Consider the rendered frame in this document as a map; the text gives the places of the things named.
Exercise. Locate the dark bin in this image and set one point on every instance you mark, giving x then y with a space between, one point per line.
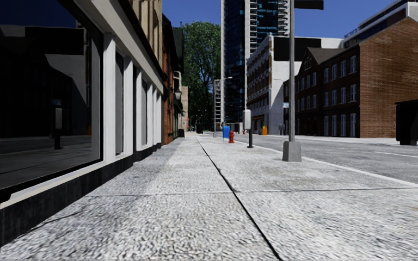
199 128
181 132

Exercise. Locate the blue letter box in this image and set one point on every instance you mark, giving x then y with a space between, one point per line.
226 131

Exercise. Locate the red fire hydrant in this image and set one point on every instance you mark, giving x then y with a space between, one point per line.
231 137

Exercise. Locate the grey street lamp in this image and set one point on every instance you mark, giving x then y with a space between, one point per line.
216 104

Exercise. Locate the orange box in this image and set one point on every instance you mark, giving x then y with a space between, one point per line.
264 130

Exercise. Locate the trees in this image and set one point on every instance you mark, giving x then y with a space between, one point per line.
200 71

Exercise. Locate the pale concrete building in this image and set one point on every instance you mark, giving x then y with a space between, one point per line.
264 84

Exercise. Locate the glass tower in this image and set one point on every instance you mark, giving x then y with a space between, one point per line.
236 49

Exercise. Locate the white shopfront building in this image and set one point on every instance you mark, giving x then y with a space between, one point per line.
127 81

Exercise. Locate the tan stone building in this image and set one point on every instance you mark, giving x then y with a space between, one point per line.
147 23

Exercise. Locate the dark red brick building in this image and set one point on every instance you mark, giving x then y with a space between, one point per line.
375 84

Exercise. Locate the black bus shelter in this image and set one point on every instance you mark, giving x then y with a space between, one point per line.
407 122

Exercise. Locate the white box on a post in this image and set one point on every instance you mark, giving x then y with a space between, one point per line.
248 120

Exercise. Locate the sign on a post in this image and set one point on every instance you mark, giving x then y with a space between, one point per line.
291 98

